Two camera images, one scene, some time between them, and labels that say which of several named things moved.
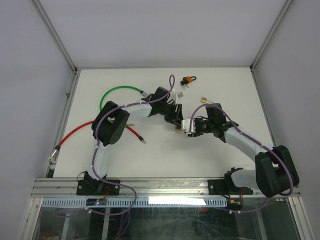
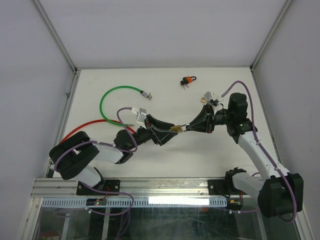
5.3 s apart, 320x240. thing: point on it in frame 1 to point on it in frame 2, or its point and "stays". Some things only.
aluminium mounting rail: (145, 187) stays
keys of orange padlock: (184, 86) stays
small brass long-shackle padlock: (204, 100) stays
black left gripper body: (170, 114) to (143, 135)
